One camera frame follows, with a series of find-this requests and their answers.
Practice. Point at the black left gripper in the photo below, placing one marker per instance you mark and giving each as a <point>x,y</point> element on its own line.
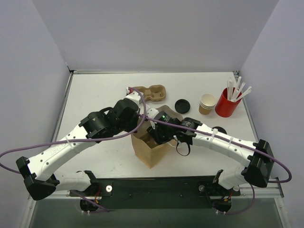
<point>132,122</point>

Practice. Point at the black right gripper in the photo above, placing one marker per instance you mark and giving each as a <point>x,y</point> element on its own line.
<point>156,134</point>

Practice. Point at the brown paper takeout bag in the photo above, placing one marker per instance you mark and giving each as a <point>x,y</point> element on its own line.
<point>149,156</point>

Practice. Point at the black plastic cup lid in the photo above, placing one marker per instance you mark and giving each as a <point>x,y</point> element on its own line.
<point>220,129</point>

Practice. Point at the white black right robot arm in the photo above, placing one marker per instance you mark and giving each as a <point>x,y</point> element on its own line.
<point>253,168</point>

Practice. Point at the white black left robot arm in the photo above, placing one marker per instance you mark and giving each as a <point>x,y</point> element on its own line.
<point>40,172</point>

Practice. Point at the black plastic lid stack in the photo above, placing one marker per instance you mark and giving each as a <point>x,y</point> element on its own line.
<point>182,106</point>

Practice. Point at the brown pulp cup carrier stack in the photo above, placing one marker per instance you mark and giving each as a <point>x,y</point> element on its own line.
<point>153,93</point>

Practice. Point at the brown paper cup stack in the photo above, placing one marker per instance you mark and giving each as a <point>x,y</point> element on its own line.
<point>207,103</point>

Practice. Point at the red ribbed straw cup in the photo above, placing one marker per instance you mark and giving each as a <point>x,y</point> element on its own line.
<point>224,107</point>

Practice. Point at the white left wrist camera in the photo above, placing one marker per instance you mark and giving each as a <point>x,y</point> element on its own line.
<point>135,96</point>

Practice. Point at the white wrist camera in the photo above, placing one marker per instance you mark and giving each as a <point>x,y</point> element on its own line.
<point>135,96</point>
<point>151,113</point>

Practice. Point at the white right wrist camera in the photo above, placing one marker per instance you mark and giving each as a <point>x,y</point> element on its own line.
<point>151,113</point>

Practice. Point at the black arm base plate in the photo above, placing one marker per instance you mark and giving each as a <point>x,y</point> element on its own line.
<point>188,192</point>

